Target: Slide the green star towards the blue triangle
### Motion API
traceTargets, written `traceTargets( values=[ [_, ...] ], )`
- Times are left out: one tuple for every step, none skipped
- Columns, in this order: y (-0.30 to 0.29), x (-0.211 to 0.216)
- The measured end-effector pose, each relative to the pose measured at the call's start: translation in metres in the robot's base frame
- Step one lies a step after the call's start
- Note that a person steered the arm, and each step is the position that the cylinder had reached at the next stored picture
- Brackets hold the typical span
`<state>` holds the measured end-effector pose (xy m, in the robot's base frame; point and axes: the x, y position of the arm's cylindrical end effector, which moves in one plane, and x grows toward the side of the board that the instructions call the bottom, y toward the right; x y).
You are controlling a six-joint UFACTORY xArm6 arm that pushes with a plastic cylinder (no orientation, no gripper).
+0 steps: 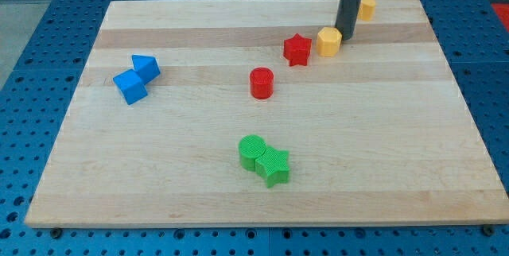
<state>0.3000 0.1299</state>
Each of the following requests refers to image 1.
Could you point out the red cylinder block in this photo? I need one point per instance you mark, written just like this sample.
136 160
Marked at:
261 83

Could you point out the green star block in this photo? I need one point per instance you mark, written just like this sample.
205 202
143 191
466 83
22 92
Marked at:
273 166

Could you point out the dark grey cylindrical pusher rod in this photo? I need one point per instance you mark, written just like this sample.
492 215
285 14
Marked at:
346 17

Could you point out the blue triangle block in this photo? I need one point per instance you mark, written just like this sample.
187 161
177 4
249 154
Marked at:
146 67

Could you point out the yellow hexagon block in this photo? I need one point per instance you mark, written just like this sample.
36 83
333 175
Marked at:
328 41

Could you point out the green cylinder block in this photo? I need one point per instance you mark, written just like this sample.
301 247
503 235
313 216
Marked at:
250 148

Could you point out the wooden board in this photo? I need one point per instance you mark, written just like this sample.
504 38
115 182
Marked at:
378 135

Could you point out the red star block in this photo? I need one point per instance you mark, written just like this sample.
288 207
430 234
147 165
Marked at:
297 50

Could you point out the yellow pentagon block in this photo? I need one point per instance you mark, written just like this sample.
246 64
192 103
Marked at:
366 10

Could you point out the blue cube block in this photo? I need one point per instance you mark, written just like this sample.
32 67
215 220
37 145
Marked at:
131 86

